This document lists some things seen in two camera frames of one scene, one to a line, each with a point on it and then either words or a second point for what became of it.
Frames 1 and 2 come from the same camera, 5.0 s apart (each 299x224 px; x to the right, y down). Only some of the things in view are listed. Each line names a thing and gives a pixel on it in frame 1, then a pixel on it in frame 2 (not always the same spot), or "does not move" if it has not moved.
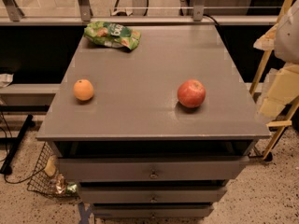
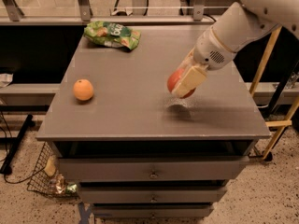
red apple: [192, 93] → [174, 78]
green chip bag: [112, 35] does not move
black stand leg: [14, 143] does not move
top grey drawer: [150, 169] does not move
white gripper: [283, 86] → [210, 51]
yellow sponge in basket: [50, 168] does not move
